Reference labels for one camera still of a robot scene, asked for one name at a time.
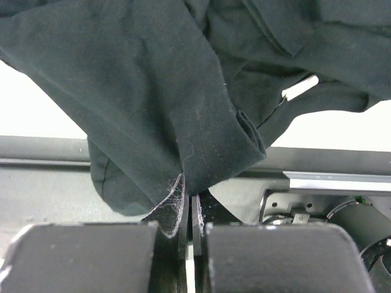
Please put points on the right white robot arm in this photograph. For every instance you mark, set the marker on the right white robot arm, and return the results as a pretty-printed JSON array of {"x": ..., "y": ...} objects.
[{"x": 275, "y": 232}]

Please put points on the black t shirt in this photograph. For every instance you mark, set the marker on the black t shirt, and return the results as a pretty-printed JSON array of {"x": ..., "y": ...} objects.
[{"x": 181, "y": 95}]

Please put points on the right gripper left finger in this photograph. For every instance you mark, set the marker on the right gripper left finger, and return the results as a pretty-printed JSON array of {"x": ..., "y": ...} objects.
[{"x": 168, "y": 271}]

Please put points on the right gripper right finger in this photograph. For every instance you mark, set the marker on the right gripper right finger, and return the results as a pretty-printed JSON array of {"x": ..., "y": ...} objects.
[{"x": 217, "y": 238}]

